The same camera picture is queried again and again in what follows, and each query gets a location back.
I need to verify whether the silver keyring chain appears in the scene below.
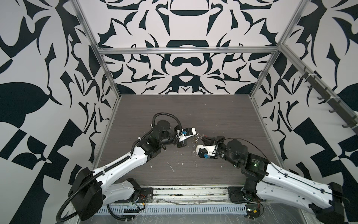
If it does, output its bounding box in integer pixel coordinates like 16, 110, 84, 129
191, 133, 202, 155

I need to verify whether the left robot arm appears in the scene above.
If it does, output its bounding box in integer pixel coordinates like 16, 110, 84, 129
56, 120, 196, 223

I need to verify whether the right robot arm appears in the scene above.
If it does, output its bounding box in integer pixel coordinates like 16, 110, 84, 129
196, 136, 345, 224

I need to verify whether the small circuit board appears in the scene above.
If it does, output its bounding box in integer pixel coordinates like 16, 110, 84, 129
245, 203, 264, 220

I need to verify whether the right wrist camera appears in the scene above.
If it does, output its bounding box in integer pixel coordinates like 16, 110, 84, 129
195, 145, 216, 159

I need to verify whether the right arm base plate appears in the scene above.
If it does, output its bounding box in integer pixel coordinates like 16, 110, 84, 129
227, 186, 267, 203

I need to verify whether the aluminium front rail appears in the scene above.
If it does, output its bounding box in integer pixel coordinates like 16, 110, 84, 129
73, 184, 308, 204

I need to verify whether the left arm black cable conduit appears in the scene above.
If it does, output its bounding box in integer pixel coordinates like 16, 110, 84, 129
55, 112, 183, 223

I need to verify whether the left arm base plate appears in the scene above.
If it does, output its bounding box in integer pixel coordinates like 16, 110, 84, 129
114, 187, 153, 203

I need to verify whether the white slotted cable duct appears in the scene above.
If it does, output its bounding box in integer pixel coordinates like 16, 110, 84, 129
111, 204, 247, 215

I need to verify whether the black wall hook rack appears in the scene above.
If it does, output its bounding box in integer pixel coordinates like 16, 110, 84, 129
300, 67, 358, 135

